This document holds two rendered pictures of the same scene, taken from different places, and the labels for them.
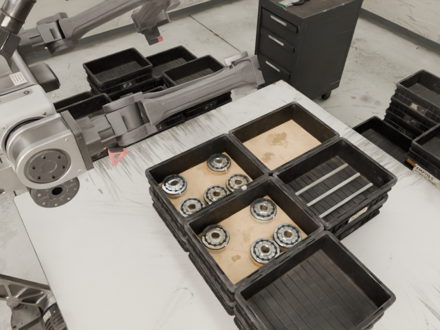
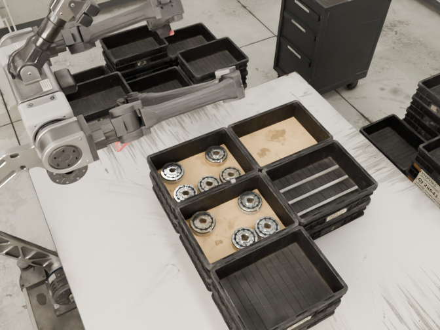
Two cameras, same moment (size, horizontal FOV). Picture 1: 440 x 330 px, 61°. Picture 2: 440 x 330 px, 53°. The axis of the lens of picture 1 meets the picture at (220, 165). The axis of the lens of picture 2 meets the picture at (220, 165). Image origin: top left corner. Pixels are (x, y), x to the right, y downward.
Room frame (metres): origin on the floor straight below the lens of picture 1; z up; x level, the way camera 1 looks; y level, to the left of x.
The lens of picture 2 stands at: (-0.21, -0.15, 2.37)
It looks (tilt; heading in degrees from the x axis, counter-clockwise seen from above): 50 degrees down; 6
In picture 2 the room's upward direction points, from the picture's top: 1 degrees clockwise
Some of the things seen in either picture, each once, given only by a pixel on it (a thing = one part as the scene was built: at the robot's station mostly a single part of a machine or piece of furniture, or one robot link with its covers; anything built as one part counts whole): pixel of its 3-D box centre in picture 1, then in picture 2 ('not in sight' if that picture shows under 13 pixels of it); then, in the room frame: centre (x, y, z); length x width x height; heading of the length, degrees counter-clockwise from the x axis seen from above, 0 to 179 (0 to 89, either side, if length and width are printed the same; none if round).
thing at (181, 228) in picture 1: (206, 183); (201, 172); (0.98, 0.05, 0.87); 0.40 x 0.30 x 0.11; 125
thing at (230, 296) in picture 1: (252, 235); (236, 224); (0.74, -0.12, 0.87); 0.40 x 0.30 x 0.11; 125
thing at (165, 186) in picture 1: (174, 184); (172, 171); (0.98, 0.18, 0.86); 0.10 x 0.10 x 0.01
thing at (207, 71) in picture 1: (198, 99); (213, 82); (2.20, 0.16, 0.37); 0.40 x 0.30 x 0.45; 126
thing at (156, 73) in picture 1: (171, 79); (187, 57); (2.52, 0.39, 0.31); 0.40 x 0.30 x 0.34; 126
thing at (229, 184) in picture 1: (238, 183); (230, 175); (0.99, -0.08, 0.86); 0.10 x 0.10 x 0.01
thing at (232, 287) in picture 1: (253, 227); (236, 217); (0.74, -0.12, 0.92); 0.40 x 0.30 x 0.02; 125
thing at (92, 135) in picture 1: (91, 135); (99, 134); (0.62, 0.29, 1.45); 0.09 x 0.08 x 0.12; 36
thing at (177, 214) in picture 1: (206, 174); (201, 165); (0.98, 0.05, 0.92); 0.40 x 0.30 x 0.02; 125
